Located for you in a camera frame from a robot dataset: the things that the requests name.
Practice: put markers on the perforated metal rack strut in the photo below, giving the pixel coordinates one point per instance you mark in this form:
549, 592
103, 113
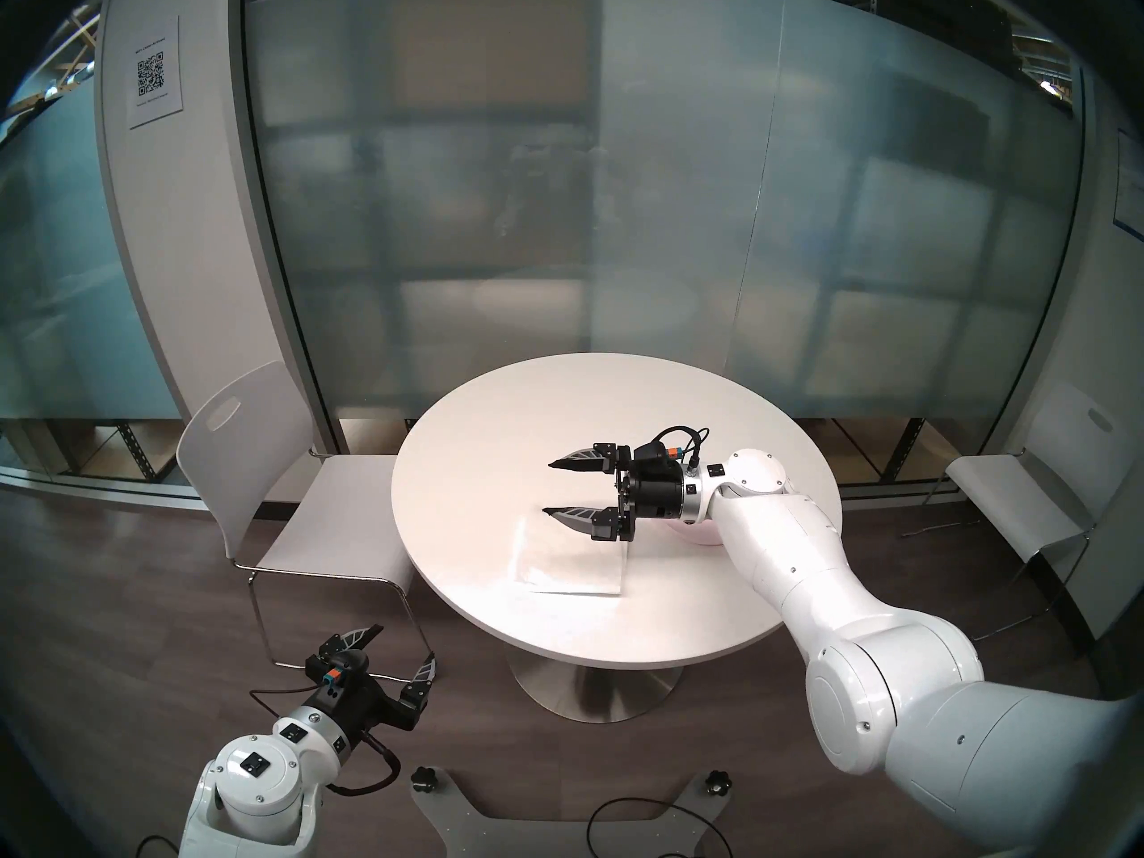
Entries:
136, 452
904, 450

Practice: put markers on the white cloth napkin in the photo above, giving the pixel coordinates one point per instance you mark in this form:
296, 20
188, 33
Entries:
563, 570

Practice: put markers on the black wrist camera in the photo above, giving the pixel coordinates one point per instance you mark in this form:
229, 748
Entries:
652, 452
338, 673

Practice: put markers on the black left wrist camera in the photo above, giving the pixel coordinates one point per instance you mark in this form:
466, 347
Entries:
338, 673

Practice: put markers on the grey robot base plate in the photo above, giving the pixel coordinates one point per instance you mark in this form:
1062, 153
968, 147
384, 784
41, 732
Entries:
456, 816

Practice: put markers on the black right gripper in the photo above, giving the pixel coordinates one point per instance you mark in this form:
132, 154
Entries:
657, 494

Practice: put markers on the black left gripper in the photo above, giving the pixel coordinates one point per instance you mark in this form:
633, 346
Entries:
357, 704

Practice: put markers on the pink round plate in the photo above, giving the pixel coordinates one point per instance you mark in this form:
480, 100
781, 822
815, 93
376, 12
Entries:
697, 536

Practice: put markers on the white plastic chair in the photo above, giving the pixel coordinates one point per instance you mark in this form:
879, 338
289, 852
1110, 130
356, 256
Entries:
232, 463
1019, 490

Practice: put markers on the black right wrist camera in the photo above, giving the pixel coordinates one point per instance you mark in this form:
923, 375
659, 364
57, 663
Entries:
652, 452

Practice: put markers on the black star knob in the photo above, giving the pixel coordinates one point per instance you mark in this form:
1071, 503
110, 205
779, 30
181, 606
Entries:
422, 778
716, 782

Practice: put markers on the QR code paper sign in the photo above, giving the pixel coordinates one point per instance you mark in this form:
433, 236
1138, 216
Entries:
156, 70

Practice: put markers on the round white pedestal table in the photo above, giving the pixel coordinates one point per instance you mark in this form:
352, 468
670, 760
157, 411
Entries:
536, 409

